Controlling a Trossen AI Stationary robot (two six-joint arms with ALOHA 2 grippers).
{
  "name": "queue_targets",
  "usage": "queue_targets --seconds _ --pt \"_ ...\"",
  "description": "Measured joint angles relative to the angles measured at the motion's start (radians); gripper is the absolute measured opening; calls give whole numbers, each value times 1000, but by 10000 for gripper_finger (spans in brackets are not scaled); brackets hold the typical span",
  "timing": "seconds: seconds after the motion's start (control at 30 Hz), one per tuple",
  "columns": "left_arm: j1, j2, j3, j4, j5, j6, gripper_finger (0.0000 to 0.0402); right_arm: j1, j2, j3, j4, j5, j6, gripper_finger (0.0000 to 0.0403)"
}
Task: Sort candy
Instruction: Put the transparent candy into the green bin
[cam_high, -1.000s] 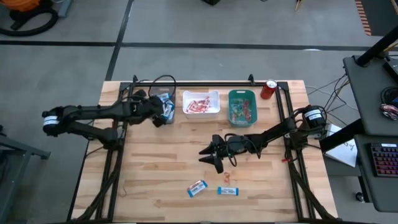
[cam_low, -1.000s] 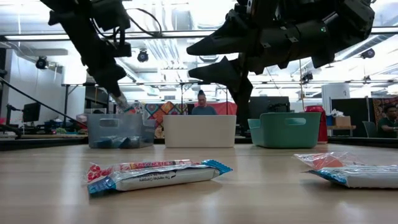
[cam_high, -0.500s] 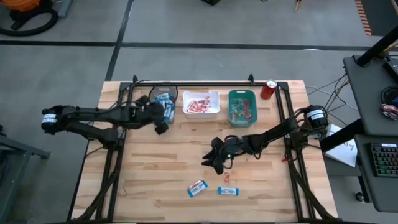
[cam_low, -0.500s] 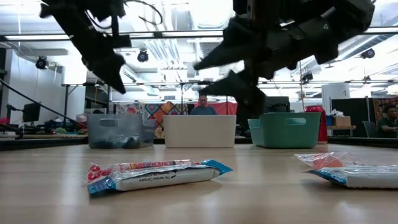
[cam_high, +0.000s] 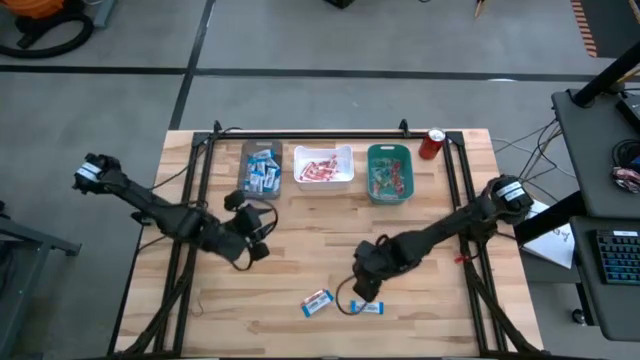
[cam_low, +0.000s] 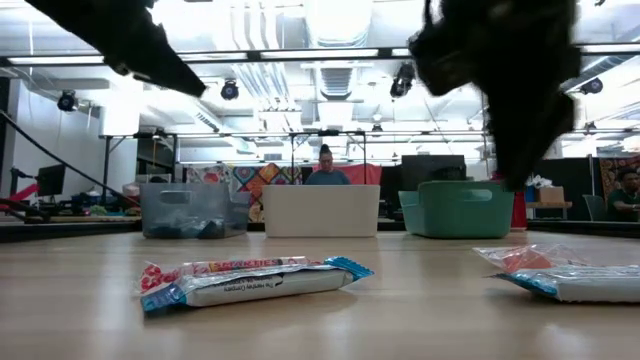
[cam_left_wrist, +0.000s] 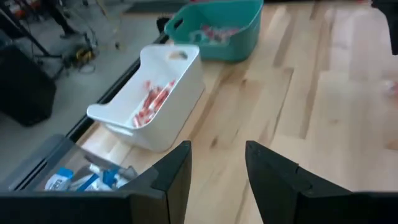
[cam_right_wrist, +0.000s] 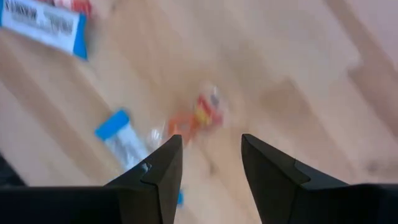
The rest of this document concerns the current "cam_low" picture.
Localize black overhead light beam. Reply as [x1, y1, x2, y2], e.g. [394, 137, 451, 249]
[0, 43, 640, 68]

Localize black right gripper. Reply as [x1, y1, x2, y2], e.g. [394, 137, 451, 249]
[408, 0, 584, 191]

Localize large black monitor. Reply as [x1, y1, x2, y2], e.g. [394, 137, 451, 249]
[400, 154, 467, 192]

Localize cardboard box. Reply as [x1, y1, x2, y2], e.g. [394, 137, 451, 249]
[537, 185, 566, 204]

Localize brown patterned tapestry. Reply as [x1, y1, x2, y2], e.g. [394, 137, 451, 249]
[597, 154, 640, 223]

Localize colourful patchwork quilt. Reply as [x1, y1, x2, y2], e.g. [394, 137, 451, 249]
[183, 162, 305, 223]

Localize grey translucent plastic bin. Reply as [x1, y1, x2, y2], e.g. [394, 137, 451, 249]
[137, 180, 250, 240]

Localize person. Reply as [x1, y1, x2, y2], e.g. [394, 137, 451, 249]
[605, 167, 640, 223]
[303, 143, 352, 186]

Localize clear bag orange gummies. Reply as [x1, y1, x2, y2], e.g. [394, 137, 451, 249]
[472, 243, 579, 275]

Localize white plastic bin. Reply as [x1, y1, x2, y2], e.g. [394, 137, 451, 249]
[261, 183, 382, 239]

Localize black ceiling spotlight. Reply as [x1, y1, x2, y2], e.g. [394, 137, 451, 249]
[581, 76, 605, 96]
[389, 61, 417, 99]
[219, 78, 241, 102]
[56, 89, 80, 113]

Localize blue white chocolate bar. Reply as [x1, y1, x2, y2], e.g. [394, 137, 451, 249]
[139, 256, 375, 314]
[492, 263, 640, 304]

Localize wooden side table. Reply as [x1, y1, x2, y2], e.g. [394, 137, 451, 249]
[525, 200, 574, 221]

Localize black partition panel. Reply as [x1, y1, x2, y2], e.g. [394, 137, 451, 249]
[531, 156, 596, 223]

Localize red white candy roll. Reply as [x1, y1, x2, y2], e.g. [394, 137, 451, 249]
[137, 255, 324, 295]

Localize blue storage box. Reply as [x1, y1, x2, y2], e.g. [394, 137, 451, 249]
[70, 192, 101, 211]

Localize teal plastic bin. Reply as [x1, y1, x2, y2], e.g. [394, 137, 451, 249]
[398, 179, 516, 240]

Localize small black monitor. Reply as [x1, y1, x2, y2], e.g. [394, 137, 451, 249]
[34, 164, 67, 198]

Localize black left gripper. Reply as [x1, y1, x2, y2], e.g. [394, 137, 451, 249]
[24, 0, 208, 99]

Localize red cloth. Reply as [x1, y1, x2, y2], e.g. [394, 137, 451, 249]
[312, 163, 383, 186]

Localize red angled bar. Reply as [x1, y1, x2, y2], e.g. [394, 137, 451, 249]
[0, 182, 40, 212]

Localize grey chair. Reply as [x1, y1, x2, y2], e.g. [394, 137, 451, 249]
[582, 193, 607, 222]

